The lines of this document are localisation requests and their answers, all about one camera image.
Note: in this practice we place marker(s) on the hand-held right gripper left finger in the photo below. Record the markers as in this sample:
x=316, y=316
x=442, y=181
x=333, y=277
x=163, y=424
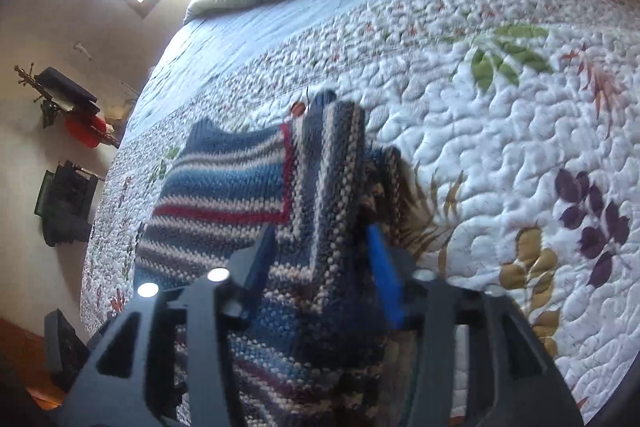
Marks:
x=260, y=267

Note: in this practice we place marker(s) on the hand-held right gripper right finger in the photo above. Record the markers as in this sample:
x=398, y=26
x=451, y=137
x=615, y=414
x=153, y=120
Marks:
x=382, y=267

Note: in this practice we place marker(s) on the striped knitted sweater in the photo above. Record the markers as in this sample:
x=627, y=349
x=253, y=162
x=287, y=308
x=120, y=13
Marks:
x=300, y=202

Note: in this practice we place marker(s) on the floral quilted bedspread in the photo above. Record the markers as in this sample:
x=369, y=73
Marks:
x=450, y=132

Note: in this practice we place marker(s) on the black box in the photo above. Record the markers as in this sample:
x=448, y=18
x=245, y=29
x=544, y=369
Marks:
x=65, y=347

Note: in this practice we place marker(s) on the black bag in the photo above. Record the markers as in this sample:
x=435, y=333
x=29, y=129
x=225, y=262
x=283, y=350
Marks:
x=67, y=89

